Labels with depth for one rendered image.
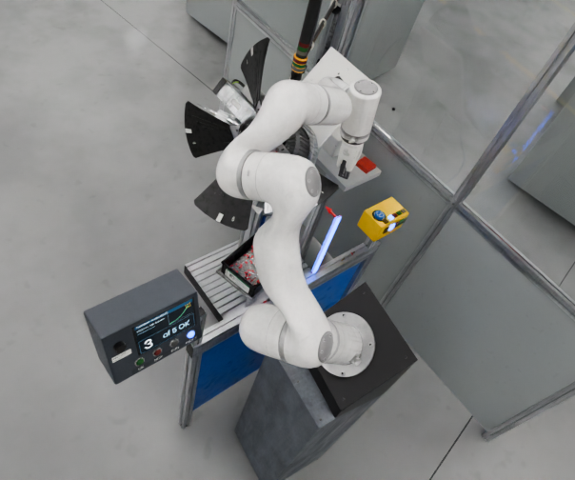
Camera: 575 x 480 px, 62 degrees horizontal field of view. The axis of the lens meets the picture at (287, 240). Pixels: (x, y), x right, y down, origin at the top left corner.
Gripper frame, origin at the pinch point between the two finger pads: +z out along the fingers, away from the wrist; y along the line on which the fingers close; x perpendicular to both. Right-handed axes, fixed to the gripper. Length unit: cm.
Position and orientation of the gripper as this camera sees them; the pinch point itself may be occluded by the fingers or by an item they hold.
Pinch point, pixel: (345, 171)
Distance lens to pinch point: 151.3
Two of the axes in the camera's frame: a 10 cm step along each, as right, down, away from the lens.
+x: -9.0, -3.9, 1.9
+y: 4.3, -7.2, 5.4
